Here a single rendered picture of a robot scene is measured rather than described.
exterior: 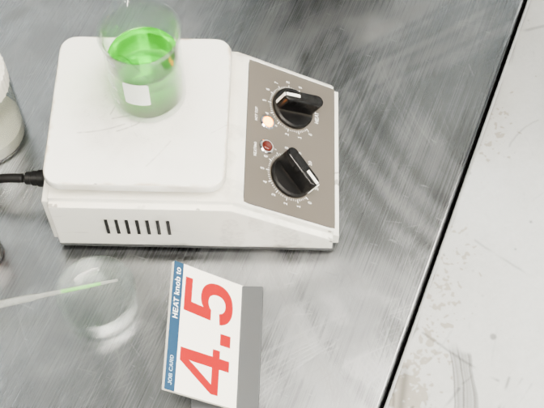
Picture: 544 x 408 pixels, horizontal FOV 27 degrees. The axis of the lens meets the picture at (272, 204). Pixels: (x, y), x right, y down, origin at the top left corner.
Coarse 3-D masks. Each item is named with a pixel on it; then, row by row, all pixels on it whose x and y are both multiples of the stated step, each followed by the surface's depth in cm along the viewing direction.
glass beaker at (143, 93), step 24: (120, 0) 72; (144, 0) 72; (120, 24) 73; (144, 24) 74; (168, 24) 73; (120, 72) 71; (144, 72) 70; (168, 72) 72; (120, 96) 74; (144, 96) 73; (168, 96) 74; (144, 120) 75
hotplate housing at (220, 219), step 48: (240, 96) 79; (336, 96) 84; (240, 144) 77; (336, 144) 82; (48, 192) 75; (96, 192) 75; (144, 192) 75; (240, 192) 75; (336, 192) 80; (96, 240) 79; (144, 240) 79; (192, 240) 79; (240, 240) 79; (288, 240) 79; (336, 240) 79
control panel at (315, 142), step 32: (256, 64) 81; (256, 96) 80; (320, 96) 83; (256, 128) 78; (288, 128) 80; (320, 128) 82; (256, 160) 77; (320, 160) 80; (256, 192) 76; (320, 192) 79; (320, 224) 78
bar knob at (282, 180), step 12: (288, 156) 77; (300, 156) 77; (276, 168) 77; (288, 168) 77; (300, 168) 77; (276, 180) 77; (288, 180) 78; (300, 180) 77; (312, 180) 77; (288, 192) 77; (300, 192) 78
